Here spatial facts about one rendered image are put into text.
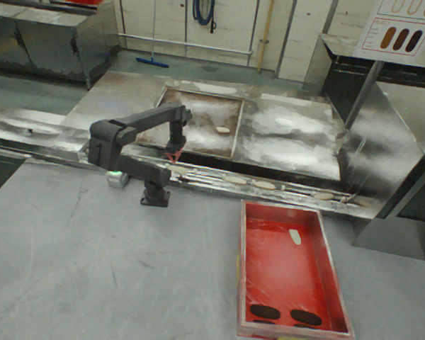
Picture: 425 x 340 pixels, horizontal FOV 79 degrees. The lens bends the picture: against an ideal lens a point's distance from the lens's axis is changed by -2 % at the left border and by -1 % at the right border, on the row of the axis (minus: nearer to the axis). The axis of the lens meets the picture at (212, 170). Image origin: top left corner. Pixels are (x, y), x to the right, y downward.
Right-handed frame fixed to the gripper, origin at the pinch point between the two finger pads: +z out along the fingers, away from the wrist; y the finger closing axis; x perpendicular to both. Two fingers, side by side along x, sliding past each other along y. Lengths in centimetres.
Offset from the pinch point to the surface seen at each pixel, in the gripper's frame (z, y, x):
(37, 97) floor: 92, 173, 236
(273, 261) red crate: 11, -37, -48
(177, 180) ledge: 6.6, -8.2, -2.9
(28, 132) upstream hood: 1, -1, 75
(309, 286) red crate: 11, -43, -61
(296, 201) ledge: 7, -7, -57
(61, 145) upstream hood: 1, -6, 55
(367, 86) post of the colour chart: -20, 72, -95
